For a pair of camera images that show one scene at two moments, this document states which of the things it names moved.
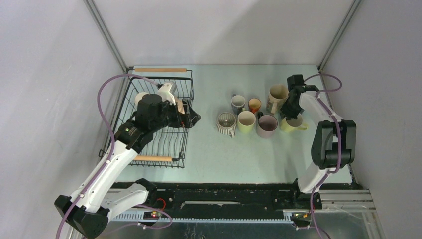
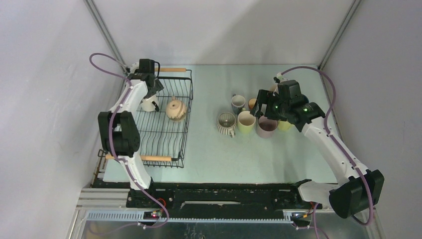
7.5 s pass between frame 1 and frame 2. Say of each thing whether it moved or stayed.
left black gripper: moved
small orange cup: stayed
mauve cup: stayed
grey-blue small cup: stayed
